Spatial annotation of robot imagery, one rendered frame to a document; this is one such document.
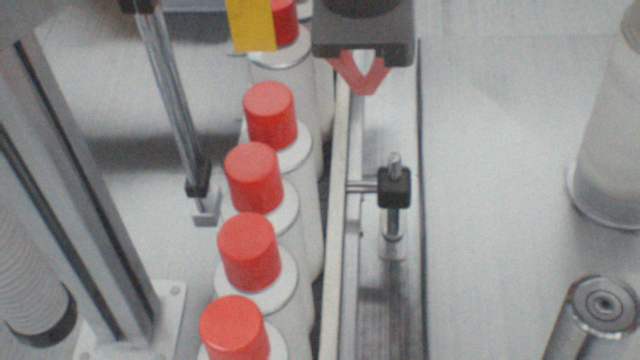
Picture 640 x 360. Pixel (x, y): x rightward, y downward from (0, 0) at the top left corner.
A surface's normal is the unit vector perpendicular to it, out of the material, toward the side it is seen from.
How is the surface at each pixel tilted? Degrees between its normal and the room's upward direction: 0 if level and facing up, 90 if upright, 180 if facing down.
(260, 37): 90
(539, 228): 0
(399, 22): 1
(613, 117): 88
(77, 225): 90
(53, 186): 90
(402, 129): 0
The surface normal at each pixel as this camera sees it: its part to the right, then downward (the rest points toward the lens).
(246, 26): -0.07, 0.78
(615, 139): -0.80, 0.51
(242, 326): -0.11, -0.63
